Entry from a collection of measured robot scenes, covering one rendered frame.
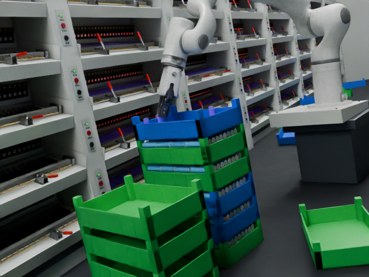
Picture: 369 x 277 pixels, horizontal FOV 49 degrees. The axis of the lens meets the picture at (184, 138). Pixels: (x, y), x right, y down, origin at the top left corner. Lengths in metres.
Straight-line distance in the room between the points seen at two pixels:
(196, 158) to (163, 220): 0.29
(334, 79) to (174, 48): 0.78
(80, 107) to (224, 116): 0.56
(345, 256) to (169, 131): 0.60
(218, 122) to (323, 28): 0.81
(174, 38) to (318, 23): 0.72
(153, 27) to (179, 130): 0.97
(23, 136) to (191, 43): 0.60
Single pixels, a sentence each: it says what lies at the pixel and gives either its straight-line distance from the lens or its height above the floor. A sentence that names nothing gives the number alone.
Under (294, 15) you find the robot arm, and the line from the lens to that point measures 1.80.
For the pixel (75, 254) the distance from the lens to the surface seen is 1.55.
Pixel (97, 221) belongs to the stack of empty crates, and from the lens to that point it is 1.09.
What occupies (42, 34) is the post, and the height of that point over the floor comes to 0.81.
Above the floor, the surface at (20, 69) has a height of 0.70.
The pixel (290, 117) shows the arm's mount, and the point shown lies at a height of 0.32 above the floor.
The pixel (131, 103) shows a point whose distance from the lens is 1.73.
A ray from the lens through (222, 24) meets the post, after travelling 2.67.
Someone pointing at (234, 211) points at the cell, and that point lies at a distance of 1.28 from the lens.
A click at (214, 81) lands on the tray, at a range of 2.39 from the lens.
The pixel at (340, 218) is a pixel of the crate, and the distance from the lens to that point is 1.49.
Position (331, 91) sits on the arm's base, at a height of 0.39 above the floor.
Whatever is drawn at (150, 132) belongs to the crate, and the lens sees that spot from 1.30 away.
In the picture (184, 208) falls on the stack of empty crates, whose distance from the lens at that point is 1.00.
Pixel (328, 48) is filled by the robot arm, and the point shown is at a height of 0.57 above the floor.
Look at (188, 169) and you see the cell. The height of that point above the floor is 0.31.
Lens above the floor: 0.60
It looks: 9 degrees down
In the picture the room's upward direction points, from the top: 11 degrees counter-clockwise
